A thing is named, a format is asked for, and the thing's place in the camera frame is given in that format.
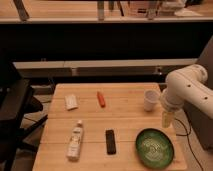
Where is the grey back table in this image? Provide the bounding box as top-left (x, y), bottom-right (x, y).
top-left (15, 58), bottom-right (196, 78)

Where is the white plastic bottle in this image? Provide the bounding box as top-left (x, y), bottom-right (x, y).
top-left (67, 120), bottom-right (84, 161)

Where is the orange carrot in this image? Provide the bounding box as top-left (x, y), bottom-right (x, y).
top-left (97, 92), bottom-right (106, 107)

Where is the black chair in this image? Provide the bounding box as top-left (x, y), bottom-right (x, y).
top-left (0, 59), bottom-right (47, 171)

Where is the black cable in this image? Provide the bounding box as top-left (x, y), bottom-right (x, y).
top-left (173, 117), bottom-right (205, 171)

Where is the white paper cup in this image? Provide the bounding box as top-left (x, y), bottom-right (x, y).
top-left (144, 90), bottom-right (160, 112)

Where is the white folded cloth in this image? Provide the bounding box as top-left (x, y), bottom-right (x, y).
top-left (65, 94), bottom-right (78, 110)

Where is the black remote control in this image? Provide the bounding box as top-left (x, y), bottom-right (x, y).
top-left (105, 130), bottom-right (116, 155)

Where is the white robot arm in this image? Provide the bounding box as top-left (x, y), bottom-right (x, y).
top-left (159, 64), bottom-right (213, 128)

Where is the green patterned plate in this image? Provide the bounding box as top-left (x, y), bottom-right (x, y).
top-left (135, 128), bottom-right (175, 170)

